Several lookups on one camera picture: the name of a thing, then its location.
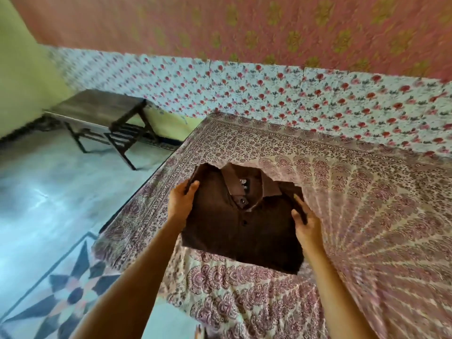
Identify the person's left hand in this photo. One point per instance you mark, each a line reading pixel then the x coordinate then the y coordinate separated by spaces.
pixel 180 204

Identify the person's right forearm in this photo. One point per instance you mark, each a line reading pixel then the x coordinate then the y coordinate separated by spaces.
pixel 335 300

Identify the dark brown shirt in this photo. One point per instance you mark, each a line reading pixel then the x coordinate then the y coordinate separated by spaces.
pixel 240 229

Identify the dark wooden chair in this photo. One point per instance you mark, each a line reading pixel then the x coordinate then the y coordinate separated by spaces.
pixel 99 105

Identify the person's right hand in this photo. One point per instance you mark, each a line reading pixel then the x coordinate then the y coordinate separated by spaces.
pixel 310 233

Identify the bed with maroon patterned cover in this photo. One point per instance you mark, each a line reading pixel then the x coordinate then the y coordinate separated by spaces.
pixel 370 225

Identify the red rose floral sheet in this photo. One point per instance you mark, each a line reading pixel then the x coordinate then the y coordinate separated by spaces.
pixel 282 95

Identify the pink cloth with yellow flowers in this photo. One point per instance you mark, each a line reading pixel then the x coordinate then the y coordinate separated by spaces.
pixel 247 24

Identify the person's left forearm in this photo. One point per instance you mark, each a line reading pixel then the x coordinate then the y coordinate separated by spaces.
pixel 130 285

